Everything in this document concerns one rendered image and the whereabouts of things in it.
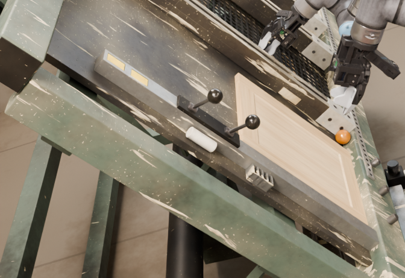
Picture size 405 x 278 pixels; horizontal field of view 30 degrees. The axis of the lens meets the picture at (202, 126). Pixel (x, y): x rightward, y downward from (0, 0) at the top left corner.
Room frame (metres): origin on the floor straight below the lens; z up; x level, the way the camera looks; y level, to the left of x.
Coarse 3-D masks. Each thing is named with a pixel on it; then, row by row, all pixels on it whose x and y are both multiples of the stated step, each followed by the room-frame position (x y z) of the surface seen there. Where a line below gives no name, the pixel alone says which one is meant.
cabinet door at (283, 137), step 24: (240, 96) 1.86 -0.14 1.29; (264, 96) 1.95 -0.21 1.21; (240, 120) 1.75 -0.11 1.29; (264, 120) 1.82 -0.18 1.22; (288, 120) 1.90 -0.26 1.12; (264, 144) 1.70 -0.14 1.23; (288, 144) 1.77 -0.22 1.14; (312, 144) 1.85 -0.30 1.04; (336, 144) 1.93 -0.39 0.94; (288, 168) 1.64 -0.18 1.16; (312, 168) 1.72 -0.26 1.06; (336, 168) 1.80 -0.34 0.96; (336, 192) 1.67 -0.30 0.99; (360, 216) 1.61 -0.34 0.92
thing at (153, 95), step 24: (120, 72) 1.60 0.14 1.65; (144, 96) 1.60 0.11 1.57; (168, 96) 1.61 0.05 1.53; (192, 120) 1.58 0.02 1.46; (240, 144) 1.59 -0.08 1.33; (264, 168) 1.55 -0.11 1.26; (288, 192) 1.54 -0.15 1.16; (312, 192) 1.56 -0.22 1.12; (336, 216) 1.52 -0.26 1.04; (360, 240) 1.51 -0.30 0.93
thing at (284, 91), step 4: (284, 88) 2.05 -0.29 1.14; (280, 92) 2.06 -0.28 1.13; (284, 92) 2.05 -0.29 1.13; (288, 92) 2.05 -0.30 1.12; (284, 96) 2.06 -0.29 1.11; (288, 96) 2.05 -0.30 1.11; (292, 96) 2.05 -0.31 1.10; (296, 96) 2.05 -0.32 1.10; (292, 100) 2.05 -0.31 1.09; (296, 100) 2.05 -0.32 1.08; (300, 100) 2.05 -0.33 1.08
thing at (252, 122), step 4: (248, 116) 1.52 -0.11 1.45; (252, 116) 1.52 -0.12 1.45; (256, 116) 1.52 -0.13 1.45; (248, 120) 1.51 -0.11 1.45; (252, 120) 1.51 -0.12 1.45; (256, 120) 1.51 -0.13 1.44; (244, 124) 1.54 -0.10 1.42; (248, 124) 1.51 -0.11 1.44; (252, 124) 1.51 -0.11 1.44; (256, 124) 1.50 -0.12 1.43; (224, 128) 1.60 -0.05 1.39; (228, 128) 1.59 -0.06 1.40; (232, 128) 1.58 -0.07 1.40; (236, 128) 1.56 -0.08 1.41; (240, 128) 1.55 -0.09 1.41; (252, 128) 1.51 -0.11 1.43; (256, 128) 1.51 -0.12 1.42; (228, 132) 1.58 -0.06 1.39; (232, 132) 1.57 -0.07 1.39; (232, 136) 1.58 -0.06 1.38
